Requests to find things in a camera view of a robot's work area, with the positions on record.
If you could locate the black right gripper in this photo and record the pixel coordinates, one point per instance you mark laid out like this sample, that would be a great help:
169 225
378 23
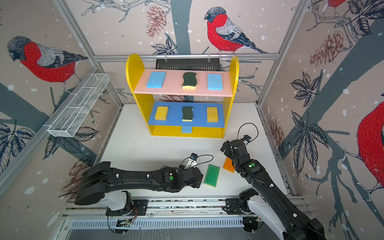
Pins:
227 152

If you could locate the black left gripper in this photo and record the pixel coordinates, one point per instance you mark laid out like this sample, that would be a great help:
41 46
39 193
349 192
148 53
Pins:
197 185

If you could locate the yellow orange sponge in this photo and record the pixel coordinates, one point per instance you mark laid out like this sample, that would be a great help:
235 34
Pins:
212 115

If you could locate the light blue sponge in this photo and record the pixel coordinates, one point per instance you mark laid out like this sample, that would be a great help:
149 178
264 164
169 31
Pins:
215 82
156 80
187 129

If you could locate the green yellow scouring sponge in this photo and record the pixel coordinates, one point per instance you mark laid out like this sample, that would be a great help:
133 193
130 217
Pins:
190 80
187 114

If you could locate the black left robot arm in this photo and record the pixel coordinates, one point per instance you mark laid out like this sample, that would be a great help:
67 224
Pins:
109 186

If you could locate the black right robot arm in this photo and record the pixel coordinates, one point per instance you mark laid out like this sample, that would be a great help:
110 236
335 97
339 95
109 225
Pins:
266 200

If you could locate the yellow shelf unit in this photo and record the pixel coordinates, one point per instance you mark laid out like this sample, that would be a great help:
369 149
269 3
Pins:
175 97

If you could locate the black perforated metal tray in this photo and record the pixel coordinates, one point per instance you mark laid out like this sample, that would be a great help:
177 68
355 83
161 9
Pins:
189 64

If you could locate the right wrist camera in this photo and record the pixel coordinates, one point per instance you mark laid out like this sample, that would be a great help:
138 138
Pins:
246 139

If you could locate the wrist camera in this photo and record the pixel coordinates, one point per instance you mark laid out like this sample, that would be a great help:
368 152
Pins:
246 139
192 161

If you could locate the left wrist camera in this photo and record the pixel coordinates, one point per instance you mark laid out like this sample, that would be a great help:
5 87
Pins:
192 161

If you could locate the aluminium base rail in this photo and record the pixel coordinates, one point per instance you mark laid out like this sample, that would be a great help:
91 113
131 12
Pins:
181 207

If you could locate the white wire basket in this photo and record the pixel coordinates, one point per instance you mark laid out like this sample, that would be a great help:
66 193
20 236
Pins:
81 102

